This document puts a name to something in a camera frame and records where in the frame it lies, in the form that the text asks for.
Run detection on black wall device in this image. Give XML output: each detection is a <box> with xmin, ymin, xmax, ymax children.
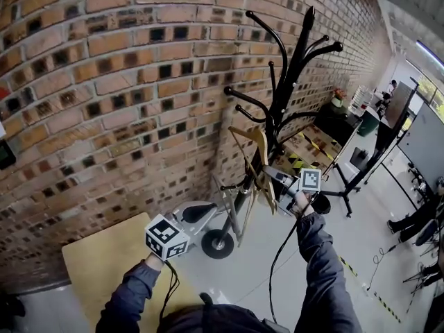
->
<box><xmin>0</xmin><ymin>140</ymin><xmax>17</xmax><ymax>171</ymax></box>

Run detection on dark green bin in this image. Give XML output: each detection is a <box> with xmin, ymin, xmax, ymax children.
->
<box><xmin>357</xmin><ymin>111</ymin><xmax>381</xmax><ymax>137</ymax></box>

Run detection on black cabinet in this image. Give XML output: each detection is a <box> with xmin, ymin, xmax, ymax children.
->
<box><xmin>314</xmin><ymin>104</ymin><xmax>361</xmax><ymax>148</ymax></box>

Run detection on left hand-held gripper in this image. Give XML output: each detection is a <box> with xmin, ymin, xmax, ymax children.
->
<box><xmin>144</xmin><ymin>202</ymin><xmax>218</xmax><ymax>260</ymax></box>

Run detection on black coat rack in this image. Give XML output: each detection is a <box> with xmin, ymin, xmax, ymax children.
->
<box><xmin>200</xmin><ymin>6</ymin><xmax>344</xmax><ymax>259</ymax></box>

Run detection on wooden hanger with metal hook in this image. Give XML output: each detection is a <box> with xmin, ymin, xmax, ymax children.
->
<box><xmin>228</xmin><ymin>126</ymin><xmax>278</xmax><ymax>216</ymax></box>

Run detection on person's right forearm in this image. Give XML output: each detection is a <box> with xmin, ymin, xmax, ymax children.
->
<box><xmin>296</xmin><ymin>210</ymin><xmax>364</xmax><ymax>333</ymax></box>

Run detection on person's left forearm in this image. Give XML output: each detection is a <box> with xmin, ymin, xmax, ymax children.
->
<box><xmin>95</xmin><ymin>251</ymin><xmax>166</xmax><ymax>333</ymax></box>

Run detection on black pole stand with plate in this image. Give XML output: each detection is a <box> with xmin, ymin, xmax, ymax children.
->
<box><xmin>349</xmin><ymin>146</ymin><xmax>374</xmax><ymax>173</ymax></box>

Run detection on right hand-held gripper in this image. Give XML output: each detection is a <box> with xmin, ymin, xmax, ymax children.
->
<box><xmin>262</xmin><ymin>166</ymin><xmax>322</xmax><ymax>216</ymax></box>

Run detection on right hand-held gripper cable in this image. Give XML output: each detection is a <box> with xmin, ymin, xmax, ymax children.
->
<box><xmin>268</xmin><ymin>192</ymin><xmax>320</xmax><ymax>325</ymax></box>

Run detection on person's right hand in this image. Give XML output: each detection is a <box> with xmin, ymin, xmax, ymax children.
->
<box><xmin>291</xmin><ymin>191</ymin><xmax>312</xmax><ymax>217</ymax></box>

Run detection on hand-held gripper cable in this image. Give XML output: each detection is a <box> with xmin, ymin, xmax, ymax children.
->
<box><xmin>268</xmin><ymin>192</ymin><xmax>320</xmax><ymax>325</ymax></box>
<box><xmin>158</xmin><ymin>259</ymin><xmax>181</xmax><ymax>325</ymax></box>

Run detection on black tripod stand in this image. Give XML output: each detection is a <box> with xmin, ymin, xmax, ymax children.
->
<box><xmin>322</xmin><ymin>85</ymin><xmax>417</xmax><ymax>218</ymax></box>

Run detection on left hand-held gripper cable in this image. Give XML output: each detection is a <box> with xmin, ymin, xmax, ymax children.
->
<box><xmin>158</xmin><ymin>259</ymin><xmax>181</xmax><ymax>325</ymax></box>

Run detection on rolling whiteboard on black stand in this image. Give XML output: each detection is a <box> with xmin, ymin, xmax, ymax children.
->
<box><xmin>397</xmin><ymin>102</ymin><xmax>444</xmax><ymax>194</ymax></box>

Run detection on black floor cable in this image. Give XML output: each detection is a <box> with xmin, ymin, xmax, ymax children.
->
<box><xmin>366</xmin><ymin>244</ymin><xmax>398</xmax><ymax>291</ymax></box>

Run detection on cardboard box with striped tape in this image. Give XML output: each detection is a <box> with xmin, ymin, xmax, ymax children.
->
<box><xmin>277</xmin><ymin>123</ymin><xmax>344</xmax><ymax>180</ymax></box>

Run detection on potted flowers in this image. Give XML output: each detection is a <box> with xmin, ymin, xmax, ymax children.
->
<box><xmin>331</xmin><ymin>87</ymin><xmax>348</xmax><ymax>109</ymax></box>

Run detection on silver trash can black liner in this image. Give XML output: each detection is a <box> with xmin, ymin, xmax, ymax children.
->
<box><xmin>311</xmin><ymin>192</ymin><xmax>332</xmax><ymax>215</ymax></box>

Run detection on silver metal hanger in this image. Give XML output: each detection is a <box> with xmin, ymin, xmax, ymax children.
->
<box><xmin>211</xmin><ymin>175</ymin><xmax>244</xmax><ymax>248</ymax></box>

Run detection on person's torso in dark jacket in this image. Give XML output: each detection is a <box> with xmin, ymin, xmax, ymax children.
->
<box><xmin>162</xmin><ymin>291</ymin><xmax>292</xmax><ymax>333</ymax></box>

